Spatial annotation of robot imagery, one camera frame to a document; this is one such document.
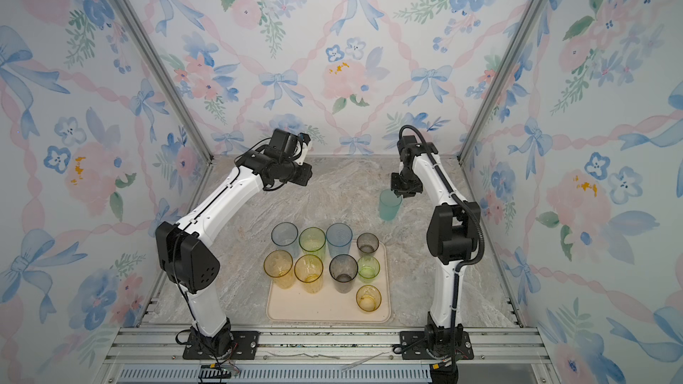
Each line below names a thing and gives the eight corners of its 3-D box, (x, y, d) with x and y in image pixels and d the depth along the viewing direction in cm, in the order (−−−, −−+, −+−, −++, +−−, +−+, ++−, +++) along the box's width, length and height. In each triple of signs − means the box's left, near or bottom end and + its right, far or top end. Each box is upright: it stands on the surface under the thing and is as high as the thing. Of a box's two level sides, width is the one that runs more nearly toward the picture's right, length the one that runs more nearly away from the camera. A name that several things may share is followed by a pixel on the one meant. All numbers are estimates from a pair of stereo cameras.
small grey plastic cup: (360, 261, 91) (361, 251, 85) (354, 246, 94) (354, 236, 89) (377, 254, 93) (380, 245, 87) (371, 240, 96) (373, 230, 90)
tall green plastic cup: (303, 269, 90) (297, 250, 79) (305, 248, 95) (300, 227, 84) (326, 269, 90) (323, 250, 79) (327, 248, 95) (324, 227, 84)
